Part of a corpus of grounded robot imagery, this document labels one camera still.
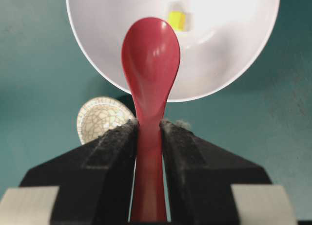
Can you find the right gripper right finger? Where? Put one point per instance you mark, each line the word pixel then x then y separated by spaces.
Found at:
pixel 209 185

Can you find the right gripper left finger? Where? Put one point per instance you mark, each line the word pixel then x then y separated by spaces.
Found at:
pixel 89 185

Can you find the red spoon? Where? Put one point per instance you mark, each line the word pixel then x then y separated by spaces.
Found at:
pixel 150 58

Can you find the yellow hexagonal prism block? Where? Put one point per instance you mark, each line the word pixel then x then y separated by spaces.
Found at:
pixel 178 20

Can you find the white bowl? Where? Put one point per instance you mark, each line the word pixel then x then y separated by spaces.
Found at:
pixel 220 41

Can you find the small crackle-glaze dish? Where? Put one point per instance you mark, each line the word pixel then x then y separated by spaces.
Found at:
pixel 99 115

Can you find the green table cloth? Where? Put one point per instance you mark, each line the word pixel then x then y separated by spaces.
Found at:
pixel 264 116

